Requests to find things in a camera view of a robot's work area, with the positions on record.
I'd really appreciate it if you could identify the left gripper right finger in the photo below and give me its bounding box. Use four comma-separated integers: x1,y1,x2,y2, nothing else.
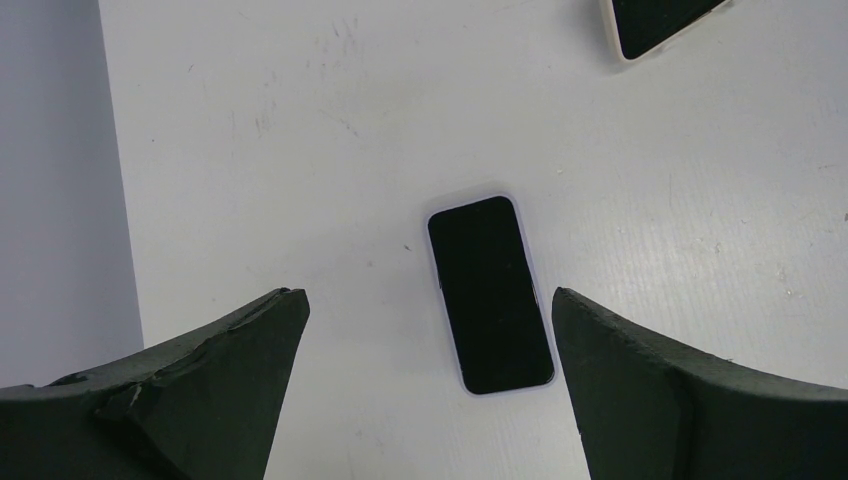
552,288,847,479

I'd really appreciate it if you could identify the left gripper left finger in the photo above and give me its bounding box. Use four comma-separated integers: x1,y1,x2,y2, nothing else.
1,288,310,479

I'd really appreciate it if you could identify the phone with lavender case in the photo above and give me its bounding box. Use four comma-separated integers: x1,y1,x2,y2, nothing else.
426,194,556,396

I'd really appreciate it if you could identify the phone with beige case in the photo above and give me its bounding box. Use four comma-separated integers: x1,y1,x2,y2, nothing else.
599,0,729,62

